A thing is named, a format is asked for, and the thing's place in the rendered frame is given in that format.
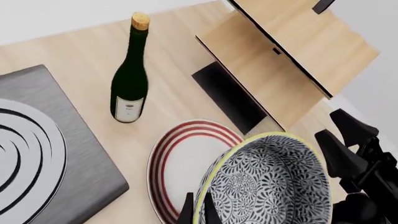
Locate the white plate with red rings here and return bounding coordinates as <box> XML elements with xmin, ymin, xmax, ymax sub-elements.
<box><xmin>146</xmin><ymin>118</ymin><xmax>245</xmax><ymax>224</ymax></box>

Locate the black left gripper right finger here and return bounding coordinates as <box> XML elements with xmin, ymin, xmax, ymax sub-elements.
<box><xmin>203</xmin><ymin>193</ymin><xmax>224</xmax><ymax>224</ymax></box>

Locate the pale wooden shelf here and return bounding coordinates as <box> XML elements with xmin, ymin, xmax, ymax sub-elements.
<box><xmin>191</xmin><ymin>0</ymin><xmax>381</xmax><ymax>139</ymax></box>

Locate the small black block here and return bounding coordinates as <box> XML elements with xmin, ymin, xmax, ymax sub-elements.
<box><xmin>312</xmin><ymin>0</ymin><xmax>337</xmax><ymax>14</ymax></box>

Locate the dark green wine bottle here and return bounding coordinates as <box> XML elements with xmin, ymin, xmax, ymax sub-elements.
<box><xmin>109</xmin><ymin>12</ymin><xmax>152</xmax><ymax>124</ymax></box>

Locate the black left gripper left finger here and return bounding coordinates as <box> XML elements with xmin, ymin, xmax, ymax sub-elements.
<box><xmin>178</xmin><ymin>192</ymin><xmax>196</xmax><ymax>224</ymax></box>

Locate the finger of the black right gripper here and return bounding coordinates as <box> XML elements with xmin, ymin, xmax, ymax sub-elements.
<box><xmin>330</xmin><ymin>108</ymin><xmax>379</xmax><ymax>147</ymax></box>
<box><xmin>314</xmin><ymin>129</ymin><xmax>365</xmax><ymax>181</ymax></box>

